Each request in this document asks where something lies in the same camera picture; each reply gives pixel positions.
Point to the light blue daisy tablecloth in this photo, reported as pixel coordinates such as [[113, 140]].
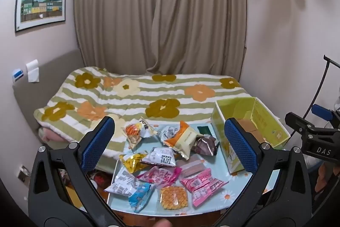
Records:
[[216, 160]]

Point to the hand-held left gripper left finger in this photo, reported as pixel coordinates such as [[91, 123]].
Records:
[[98, 144]]

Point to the green striped floral blanket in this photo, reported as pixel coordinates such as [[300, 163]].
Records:
[[127, 104]]

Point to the blue white wall holder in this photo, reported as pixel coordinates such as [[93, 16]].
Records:
[[18, 75]]

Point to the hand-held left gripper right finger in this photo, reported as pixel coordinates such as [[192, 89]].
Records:
[[240, 144]]

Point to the pink white snack packet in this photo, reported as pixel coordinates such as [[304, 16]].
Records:
[[159, 176]]

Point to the white purple snack packet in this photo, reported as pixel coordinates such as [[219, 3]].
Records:
[[160, 157]]

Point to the clear orange waffle packet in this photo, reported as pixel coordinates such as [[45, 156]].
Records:
[[174, 197]]

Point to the white toilet paper roll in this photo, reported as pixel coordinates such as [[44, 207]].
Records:
[[33, 68]]

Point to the gold yellow snack packet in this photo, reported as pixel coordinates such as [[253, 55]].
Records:
[[132, 161]]

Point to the pink pillow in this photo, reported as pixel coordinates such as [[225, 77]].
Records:
[[51, 135]]

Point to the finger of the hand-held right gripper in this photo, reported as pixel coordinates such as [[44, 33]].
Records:
[[321, 111], [300, 122]]

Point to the grey upholstered headboard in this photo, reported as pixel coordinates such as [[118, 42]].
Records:
[[39, 94]]

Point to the pale pink flat packet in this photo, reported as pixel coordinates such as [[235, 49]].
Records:
[[190, 168]]

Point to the dark green flat packet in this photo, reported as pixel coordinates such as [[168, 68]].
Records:
[[204, 130]]

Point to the light blue snack packet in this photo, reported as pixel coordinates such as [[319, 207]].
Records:
[[140, 196]]

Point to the silver wall outlet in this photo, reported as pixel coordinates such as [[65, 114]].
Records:
[[23, 171]]

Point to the framed houses picture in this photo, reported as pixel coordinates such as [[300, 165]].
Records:
[[41, 3]]

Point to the person's left hand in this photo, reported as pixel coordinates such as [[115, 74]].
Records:
[[161, 223]]

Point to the orange cream snack packet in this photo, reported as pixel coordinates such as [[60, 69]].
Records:
[[183, 142]]

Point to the beige curtain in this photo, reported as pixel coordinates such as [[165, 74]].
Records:
[[159, 17]]

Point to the orange white chip packet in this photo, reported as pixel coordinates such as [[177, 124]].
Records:
[[135, 132]]

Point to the yellow-green cardboard box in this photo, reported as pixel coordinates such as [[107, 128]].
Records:
[[265, 120]]

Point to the dark purple snack packet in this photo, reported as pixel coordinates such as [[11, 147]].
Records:
[[207, 146]]

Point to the pink striped snack packet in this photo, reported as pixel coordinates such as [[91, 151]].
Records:
[[203, 185]]

